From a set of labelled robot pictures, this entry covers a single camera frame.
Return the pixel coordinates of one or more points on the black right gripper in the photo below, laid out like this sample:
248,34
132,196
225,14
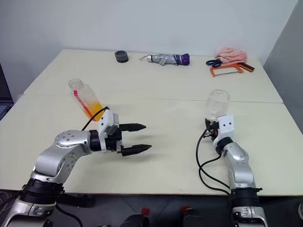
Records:
213,131

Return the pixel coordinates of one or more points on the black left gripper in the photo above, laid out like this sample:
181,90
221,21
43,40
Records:
114,142

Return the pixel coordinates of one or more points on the clear plastic bottle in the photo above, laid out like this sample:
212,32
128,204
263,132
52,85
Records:
217,101

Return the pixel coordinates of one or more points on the orange juice bottle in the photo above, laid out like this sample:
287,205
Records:
89,104

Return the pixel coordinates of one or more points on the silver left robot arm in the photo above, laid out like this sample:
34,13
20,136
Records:
65,143

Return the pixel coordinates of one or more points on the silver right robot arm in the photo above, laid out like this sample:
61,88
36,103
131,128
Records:
239,156

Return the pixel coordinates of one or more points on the orange hacksaw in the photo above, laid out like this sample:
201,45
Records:
213,71

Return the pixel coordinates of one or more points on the pink towel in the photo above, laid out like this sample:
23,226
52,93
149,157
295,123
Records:
232,54

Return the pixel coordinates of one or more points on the red square patch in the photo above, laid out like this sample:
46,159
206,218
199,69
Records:
145,211

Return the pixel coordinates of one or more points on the silver purple folded umbrella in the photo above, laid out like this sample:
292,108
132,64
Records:
165,59

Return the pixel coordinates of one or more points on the dark rounded shape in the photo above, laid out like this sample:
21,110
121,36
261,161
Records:
136,225
197,223

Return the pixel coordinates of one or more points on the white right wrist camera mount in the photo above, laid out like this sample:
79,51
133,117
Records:
225,126

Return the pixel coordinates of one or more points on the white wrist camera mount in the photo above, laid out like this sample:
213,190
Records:
105,121
225,126

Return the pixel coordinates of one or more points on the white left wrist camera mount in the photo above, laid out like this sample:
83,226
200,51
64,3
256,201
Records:
105,121

